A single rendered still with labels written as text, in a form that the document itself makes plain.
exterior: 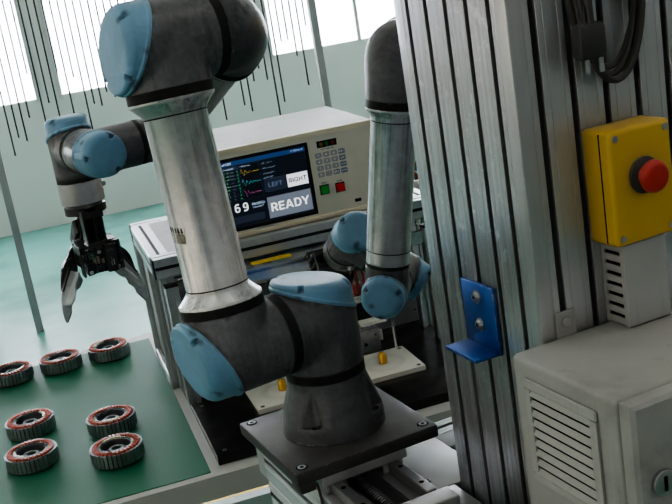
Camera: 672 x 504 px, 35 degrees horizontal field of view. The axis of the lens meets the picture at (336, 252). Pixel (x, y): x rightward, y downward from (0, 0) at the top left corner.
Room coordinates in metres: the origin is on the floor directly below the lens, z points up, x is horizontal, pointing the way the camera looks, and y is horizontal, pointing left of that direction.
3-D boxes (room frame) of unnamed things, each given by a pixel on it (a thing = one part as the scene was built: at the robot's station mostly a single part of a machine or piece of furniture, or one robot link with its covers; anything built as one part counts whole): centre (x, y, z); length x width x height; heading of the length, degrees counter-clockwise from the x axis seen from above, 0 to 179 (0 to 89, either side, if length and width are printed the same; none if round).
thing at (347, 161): (2.60, 0.12, 1.22); 0.44 x 0.39 x 0.20; 105
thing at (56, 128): (1.82, 0.41, 1.45); 0.09 x 0.08 x 0.11; 31
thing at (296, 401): (1.46, 0.04, 1.09); 0.15 x 0.15 x 0.10
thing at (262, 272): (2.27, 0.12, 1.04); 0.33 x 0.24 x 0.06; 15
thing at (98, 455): (2.10, 0.52, 0.77); 0.11 x 0.11 x 0.04
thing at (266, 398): (2.25, 0.17, 0.78); 0.15 x 0.15 x 0.01; 15
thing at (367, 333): (2.45, -0.03, 0.80); 0.07 x 0.05 x 0.06; 105
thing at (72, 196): (1.82, 0.41, 1.37); 0.08 x 0.08 x 0.05
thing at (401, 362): (2.31, -0.07, 0.78); 0.15 x 0.15 x 0.01; 15
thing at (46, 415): (2.32, 0.76, 0.77); 0.11 x 0.11 x 0.04
